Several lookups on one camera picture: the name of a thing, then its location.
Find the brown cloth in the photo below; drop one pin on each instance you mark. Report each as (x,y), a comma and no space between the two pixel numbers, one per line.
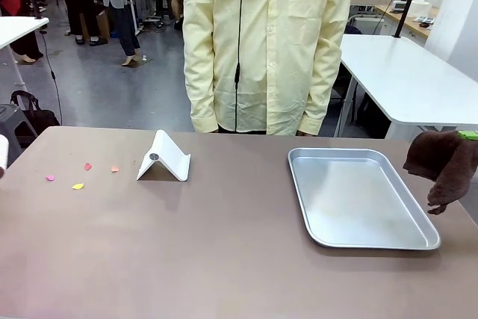
(444,162)

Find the person's left hand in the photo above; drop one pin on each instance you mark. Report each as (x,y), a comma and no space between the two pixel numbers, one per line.
(307,133)

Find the large white table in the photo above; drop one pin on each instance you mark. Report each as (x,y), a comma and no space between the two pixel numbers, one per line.
(403,72)

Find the wooden workbench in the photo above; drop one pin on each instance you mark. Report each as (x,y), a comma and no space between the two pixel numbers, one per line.
(407,20)

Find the silver metal tray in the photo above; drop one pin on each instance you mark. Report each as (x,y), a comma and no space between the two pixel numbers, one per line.
(354,203)

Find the white tissue box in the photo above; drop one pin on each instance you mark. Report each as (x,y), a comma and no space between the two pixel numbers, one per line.
(421,5)

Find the person in yellow shirt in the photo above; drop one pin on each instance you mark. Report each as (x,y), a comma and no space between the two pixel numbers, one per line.
(269,35)

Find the white folding stand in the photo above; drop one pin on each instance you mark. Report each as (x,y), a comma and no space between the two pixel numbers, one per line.
(168,162)

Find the person in grey tunic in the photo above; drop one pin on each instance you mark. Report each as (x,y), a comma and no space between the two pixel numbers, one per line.
(119,1)

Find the cardboard box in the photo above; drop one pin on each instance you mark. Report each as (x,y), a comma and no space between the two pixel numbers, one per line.
(104,22)

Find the red paper scrap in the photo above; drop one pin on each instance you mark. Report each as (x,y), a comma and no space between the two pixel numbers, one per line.
(87,166)

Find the yellow paper scrap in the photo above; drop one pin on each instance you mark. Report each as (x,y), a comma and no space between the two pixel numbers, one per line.
(78,186)

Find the person in black trousers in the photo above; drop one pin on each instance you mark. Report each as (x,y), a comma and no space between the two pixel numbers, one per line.
(78,1)

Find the pink paper scrap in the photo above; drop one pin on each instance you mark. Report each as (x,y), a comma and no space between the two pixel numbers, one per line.
(50,178)

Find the black bag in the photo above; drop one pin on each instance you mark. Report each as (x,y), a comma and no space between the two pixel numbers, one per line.
(39,121)

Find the grey plastic stool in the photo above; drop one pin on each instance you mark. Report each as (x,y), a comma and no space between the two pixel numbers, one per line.
(13,124)

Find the small white table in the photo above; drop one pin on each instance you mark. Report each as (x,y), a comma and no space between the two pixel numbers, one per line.
(18,29)

